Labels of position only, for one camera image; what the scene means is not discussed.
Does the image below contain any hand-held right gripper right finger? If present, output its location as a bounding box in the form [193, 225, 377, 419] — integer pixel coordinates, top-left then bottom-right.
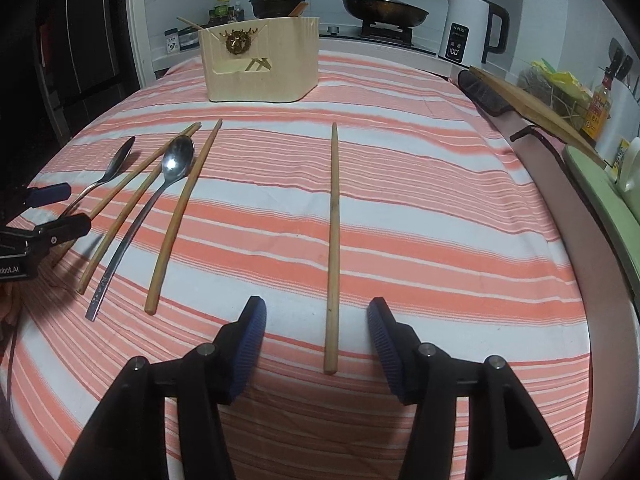
[366, 297, 576, 480]

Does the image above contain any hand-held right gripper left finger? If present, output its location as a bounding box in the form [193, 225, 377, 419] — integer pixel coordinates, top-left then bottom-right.
[65, 296, 267, 480]

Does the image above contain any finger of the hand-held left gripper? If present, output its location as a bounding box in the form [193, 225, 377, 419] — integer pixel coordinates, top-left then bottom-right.
[0, 183, 72, 221]
[34, 213, 93, 248]

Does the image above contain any metal spoon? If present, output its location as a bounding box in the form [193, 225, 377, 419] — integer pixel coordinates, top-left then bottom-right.
[85, 135, 195, 322]
[62, 136, 137, 218]

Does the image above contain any cream utensil box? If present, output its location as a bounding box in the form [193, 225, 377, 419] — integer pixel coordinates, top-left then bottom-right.
[199, 16, 320, 104]

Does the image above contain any person's left forearm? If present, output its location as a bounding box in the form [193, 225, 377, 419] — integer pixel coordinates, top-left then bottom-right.
[0, 282, 22, 327]

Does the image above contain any pink white striped tablecloth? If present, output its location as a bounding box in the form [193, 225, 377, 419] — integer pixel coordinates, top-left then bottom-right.
[10, 50, 593, 480]

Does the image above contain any dark grey refrigerator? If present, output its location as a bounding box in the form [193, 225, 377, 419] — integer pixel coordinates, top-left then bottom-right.
[35, 0, 128, 111]

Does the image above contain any green mat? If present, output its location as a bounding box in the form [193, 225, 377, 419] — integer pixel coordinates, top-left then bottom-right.
[562, 145, 640, 307]

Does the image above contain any black flat appliance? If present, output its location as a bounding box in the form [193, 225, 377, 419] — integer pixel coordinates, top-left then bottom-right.
[457, 69, 516, 117]

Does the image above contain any wooden cutting board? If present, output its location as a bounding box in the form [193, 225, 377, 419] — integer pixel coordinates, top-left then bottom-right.
[467, 65, 608, 168]

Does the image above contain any black clay pot orange lid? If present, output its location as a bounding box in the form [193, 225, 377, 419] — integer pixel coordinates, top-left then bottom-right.
[248, 0, 311, 19]

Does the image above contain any yellow box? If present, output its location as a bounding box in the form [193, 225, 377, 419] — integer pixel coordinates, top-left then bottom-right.
[612, 137, 632, 177]

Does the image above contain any white teapot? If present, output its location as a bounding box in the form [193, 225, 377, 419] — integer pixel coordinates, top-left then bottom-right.
[620, 137, 640, 194]

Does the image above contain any black gas stove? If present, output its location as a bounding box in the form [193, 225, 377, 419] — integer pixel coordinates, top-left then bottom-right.
[318, 22, 437, 55]

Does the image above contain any amber oil bottle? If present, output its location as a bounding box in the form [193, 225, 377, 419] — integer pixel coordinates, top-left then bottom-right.
[580, 67, 614, 141]

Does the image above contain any wok with glass lid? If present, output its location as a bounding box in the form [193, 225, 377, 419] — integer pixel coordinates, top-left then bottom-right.
[320, 0, 430, 28]

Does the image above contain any white electric kettle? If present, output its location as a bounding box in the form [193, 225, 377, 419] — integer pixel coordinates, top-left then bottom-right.
[438, 0, 510, 64]

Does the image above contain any black spatula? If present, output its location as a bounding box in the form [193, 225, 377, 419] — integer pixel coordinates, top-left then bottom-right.
[607, 37, 634, 82]

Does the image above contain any black power cable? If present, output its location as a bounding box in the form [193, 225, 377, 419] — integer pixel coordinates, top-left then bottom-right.
[511, 126, 568, 161]

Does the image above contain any wire basket with yellow bags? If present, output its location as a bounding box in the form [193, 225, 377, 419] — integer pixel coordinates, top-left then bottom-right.
[517, 59, 596, 131]

